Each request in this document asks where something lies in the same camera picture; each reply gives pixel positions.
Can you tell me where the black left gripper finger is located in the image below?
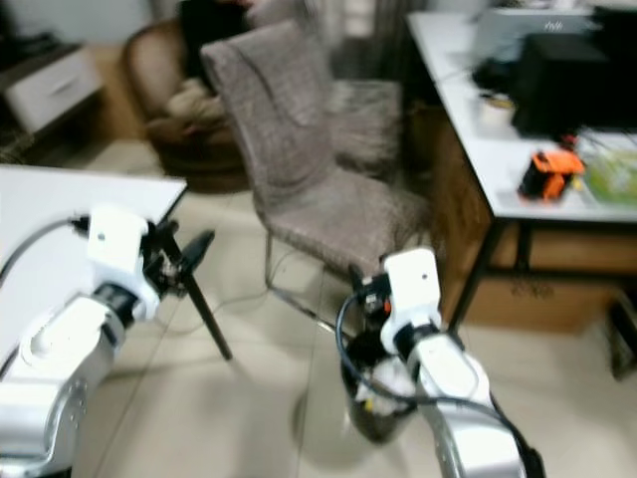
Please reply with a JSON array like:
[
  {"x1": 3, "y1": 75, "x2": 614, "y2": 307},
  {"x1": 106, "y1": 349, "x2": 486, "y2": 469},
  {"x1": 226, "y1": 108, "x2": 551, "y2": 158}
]
[
  {"x1": 148, "y1": 220, "x2": 179, "y2": 264},
  {"x1": 180, "y1": 230, "x2": 218, "y2": 281}
]

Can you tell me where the black metal desk frame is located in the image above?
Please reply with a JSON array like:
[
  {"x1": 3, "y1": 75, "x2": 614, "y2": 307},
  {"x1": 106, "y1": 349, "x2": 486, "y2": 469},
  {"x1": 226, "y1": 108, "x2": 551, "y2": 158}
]
[{"x1": 446, "y1": 217, "x2": 637, "y2": 333}]

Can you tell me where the grey laptop case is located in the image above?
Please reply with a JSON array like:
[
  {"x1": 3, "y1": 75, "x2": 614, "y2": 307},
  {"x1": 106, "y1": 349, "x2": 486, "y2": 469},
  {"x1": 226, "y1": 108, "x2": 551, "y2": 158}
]
[{"x1": 472, "y1": 7, "x2": 599, "y2": 67}]

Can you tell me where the black floor object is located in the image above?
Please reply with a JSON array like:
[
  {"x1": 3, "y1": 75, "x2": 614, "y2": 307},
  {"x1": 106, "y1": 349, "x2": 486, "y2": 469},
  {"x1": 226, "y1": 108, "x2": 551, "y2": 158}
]
[{"x1": 606, "y1": 288, "x2": 637, "y2": 352}]

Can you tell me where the black box appliance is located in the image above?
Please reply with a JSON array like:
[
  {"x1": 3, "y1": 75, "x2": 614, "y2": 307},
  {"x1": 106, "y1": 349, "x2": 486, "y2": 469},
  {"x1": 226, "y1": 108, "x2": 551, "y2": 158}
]
[{"x1": 512, "y1": 33, "x2": 637, "y2": 141}]

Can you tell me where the grey fabric dining chair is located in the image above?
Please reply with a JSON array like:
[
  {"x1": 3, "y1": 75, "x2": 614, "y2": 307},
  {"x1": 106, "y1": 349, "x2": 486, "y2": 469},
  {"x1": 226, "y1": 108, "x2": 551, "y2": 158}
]
[
  {"x1": 200, "y1": 20, "x2": 435, "y2": 333},
  {"x1": 326, "y1": 78, "x2": 405, "y2": 180}
]

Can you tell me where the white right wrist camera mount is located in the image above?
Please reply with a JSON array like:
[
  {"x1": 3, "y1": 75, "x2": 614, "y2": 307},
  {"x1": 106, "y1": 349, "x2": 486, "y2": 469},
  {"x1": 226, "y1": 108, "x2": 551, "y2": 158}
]
[{"x1": 379, "y1": 246, "x2": 445, "y2": 356}]

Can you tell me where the black clothing on armchair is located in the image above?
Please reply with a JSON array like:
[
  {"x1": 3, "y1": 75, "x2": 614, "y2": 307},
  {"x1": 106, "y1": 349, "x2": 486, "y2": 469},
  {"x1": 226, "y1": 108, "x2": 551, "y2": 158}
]
[{"x1": 179, "y1": 0, "x2": 250, "y2": 81}]

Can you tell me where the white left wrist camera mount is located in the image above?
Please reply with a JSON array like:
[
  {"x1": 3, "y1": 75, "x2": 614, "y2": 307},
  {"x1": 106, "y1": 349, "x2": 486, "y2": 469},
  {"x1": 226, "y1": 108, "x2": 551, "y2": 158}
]
[{"x1": 87, "y1": 203, "x2": 160, "y2": 300}]

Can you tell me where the orange and black tool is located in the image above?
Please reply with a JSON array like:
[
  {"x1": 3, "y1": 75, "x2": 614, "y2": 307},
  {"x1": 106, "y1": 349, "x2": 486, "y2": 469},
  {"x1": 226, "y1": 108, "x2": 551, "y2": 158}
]
[{"x1": 517, "y1": 146, "x2": 587, "y2": 204}]

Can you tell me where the white drawer cabinet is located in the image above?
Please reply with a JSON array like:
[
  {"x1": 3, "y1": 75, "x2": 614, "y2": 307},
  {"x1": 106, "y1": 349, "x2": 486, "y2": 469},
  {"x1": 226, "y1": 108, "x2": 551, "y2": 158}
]
[{"x1": 0, "y1": 44, "x2": 106, "y2": 136}]

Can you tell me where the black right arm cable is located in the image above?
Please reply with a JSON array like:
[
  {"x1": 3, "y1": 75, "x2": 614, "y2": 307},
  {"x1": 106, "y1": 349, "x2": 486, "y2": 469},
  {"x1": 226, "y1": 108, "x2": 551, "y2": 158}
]
[{"x1": 335, "y1": 291, "x2": 544, "y2": 475}]

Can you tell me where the green translucent bowl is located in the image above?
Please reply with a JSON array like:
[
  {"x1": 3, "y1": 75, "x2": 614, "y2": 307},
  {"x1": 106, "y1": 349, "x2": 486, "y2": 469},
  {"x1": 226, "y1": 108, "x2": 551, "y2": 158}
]
[{"x1": 582, "y1": 144, "x2": 637, "y2": 206}]

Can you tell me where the black round rubbish bin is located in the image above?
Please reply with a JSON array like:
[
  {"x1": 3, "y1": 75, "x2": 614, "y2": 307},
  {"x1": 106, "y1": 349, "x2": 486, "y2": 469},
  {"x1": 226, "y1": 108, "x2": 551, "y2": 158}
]
[{"x1": 337, "y1": 332, "x2": 421, "y2": 445}]

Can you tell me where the brown round armchair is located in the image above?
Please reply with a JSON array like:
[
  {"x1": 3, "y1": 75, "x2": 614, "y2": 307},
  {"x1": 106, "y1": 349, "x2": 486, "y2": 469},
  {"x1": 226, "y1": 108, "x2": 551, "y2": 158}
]
[{"x1": 123, "y1": 18, "x2": 252, "y2": 196}]

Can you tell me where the white cup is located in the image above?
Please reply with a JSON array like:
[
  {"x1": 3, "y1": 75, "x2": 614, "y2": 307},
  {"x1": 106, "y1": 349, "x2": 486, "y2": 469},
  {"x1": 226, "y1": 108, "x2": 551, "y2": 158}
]
[{"x1": 477, "y1": 92, "x2": 518, "y2": 129}]

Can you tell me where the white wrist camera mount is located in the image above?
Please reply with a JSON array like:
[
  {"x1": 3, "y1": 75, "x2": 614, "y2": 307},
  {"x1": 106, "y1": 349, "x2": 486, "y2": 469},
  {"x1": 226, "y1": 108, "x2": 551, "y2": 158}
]
[
  {"x1": 87, "y1": 203, "x2": 160, "y2": 300},
  {"x1": 379, "y1": 246, "x2": 445, "y2": 356}
]

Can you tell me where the white crumpled paper trash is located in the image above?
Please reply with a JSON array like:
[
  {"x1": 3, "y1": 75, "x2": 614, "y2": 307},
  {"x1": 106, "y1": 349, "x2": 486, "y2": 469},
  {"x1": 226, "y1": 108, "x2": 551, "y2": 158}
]
[{"x1": 354, "y1": 360, "x2": 417, "y2": 414}]

